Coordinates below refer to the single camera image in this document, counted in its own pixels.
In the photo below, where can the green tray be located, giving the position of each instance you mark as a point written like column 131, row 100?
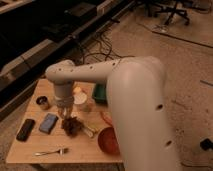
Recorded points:
column 99, row 94

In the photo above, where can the blue sponge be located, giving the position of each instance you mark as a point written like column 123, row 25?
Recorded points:
column 48, row 123

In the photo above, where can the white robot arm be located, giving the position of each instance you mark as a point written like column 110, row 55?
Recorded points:
column 135, row 96

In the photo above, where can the small metal cup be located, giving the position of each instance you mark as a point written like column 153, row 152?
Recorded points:
column 42, row 102

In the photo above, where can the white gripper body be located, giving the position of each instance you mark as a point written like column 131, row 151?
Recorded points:
column 64, row 98

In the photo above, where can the dark red grape bunch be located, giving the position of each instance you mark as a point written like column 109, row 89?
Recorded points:
column 71, row 126

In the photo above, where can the clear plastic container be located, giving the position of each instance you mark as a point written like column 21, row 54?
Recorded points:
column 81, row 100

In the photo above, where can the black office chair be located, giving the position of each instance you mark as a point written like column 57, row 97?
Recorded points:
column 171, row 10

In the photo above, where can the wooden table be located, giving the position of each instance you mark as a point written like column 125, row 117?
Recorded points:
column 82, row 149

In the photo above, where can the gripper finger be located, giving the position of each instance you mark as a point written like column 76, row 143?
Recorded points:
column 68, row 112
column 61, row 114

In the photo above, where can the black phone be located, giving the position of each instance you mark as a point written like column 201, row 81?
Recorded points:
column 25, row 130

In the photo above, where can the black object on floor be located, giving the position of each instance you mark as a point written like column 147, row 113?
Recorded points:
column 206, row 144

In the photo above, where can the red-brown bowl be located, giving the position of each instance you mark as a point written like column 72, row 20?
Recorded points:
column 107, row 141

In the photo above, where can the silver fork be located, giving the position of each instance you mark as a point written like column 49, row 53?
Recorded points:
column 60, row 151

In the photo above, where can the orange carrot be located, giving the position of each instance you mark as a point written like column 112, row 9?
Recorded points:
column 106, row 118

